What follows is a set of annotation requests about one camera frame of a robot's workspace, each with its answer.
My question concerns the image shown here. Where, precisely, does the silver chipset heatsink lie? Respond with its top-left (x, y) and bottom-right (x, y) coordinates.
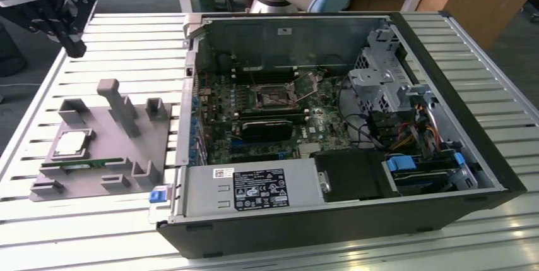
top-left (297, 143), bottom-right (321, 159)

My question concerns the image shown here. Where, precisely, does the blue case latch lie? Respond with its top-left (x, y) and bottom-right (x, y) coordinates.
top-left (149, 185), bottom-right (169, 204)

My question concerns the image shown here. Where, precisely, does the black PC case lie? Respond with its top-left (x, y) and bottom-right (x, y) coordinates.
top-left (155, 11), bottom-right (528, 260)

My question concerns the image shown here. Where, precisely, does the coloured wire bundle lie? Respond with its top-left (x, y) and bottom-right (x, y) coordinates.
top-left (387, 102), bottom-right (446, 158)

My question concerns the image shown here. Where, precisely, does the green motherboard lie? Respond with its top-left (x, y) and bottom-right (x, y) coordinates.
top-left (191, 68), bottom-right (355, 166)

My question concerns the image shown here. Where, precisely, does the grey parts rack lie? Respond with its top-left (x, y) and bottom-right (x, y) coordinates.
top-left (28, 78), bottom-right (177, 203)

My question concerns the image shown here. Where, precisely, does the black plastic shroud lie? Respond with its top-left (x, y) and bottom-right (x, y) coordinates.
top-left (313, 150), bottom-right (399, 203)

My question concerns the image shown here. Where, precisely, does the silver drive cage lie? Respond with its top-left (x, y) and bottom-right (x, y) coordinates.
top-left (347, 29), bottom-right (442, 117)

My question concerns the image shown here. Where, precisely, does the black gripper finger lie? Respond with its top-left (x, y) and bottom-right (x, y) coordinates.
top-left (67, 0), bottom-right (101, 59)
top-left (16, 4), bottom-right (76, 58)

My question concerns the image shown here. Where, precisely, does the silver CPU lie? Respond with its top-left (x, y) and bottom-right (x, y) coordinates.
top-left (56, 131), bottom-right (91, 155)

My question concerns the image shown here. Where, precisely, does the green RAM stick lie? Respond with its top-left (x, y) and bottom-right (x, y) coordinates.
top-left (41, 156), bottom-right (128, 169)

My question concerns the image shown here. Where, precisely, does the black graphics card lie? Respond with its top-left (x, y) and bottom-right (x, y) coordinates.
top-left (233, 119), bottom-right (293, 142)

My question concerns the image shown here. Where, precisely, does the CPU socket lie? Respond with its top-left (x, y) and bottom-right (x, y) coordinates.
top-left (249, 83), bottom-right (303, 112)

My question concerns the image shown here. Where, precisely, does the silver power supply black label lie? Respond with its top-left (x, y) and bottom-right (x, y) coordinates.
top-left (171, 159), bottom-right (328, 224)

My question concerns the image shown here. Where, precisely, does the blue disk carrier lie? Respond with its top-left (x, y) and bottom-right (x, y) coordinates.
top-left (384, 154), bottom-right (419, 174)

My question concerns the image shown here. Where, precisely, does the black RAM slot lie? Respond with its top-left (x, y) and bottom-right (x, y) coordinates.
top-left (235, 114), bottom-right (311, 124)
top-left (235, 109), bottom-right (309, 117)
top-left (231, 71), bottom-right (300, 83)

